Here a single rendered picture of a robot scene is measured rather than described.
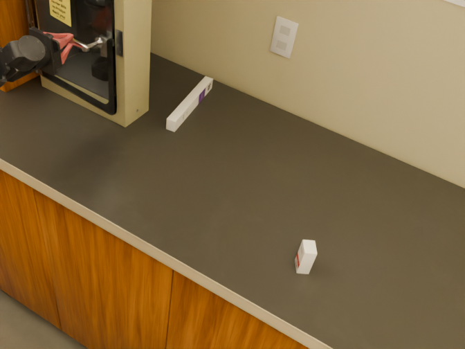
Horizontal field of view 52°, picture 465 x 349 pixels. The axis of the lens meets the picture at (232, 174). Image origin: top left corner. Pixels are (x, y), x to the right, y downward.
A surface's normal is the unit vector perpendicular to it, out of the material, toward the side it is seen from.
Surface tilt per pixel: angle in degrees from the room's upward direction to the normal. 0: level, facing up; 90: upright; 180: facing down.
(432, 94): 90
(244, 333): 90
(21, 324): 0
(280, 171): 0
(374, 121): 90
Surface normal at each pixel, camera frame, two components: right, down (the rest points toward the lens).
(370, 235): 0.14, -0.73
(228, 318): -0.48, 0.54
